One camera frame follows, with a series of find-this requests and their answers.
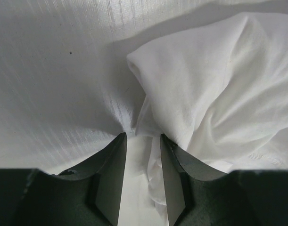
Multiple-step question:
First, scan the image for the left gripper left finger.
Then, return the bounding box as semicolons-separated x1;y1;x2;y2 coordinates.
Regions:
58;133;127;226

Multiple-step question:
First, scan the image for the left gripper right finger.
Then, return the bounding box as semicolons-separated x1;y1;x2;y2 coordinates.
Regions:
160;135;231;226

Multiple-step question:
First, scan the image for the white t shirt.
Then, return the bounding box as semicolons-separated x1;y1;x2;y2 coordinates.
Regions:
127;13;288;213

